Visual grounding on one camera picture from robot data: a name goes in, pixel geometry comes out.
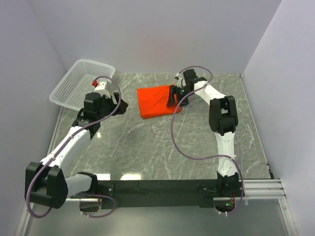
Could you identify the white perforated plastic basket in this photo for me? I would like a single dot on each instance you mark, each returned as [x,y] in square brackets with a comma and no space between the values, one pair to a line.
[77,82]

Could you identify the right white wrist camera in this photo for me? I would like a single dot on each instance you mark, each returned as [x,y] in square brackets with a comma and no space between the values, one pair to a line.
[180,81]

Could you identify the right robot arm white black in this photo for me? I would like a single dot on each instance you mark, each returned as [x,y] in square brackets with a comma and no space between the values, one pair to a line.
[223,120]

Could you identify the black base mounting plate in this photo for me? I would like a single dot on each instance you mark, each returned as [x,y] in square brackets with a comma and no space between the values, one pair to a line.
[167,193]

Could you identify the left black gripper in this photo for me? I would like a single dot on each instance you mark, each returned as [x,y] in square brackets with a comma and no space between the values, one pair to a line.
[117,97]

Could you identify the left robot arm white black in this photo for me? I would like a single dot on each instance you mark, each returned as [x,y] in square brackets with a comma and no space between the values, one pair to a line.
[45,183]

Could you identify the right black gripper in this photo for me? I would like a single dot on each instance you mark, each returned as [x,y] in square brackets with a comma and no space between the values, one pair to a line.
[174,90]

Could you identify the orange t shirt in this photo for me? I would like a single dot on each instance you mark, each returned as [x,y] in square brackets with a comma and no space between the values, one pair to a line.
[152,102]

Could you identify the aluminium extrusion rail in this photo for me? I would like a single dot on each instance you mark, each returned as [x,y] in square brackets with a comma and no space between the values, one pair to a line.
[252,189]

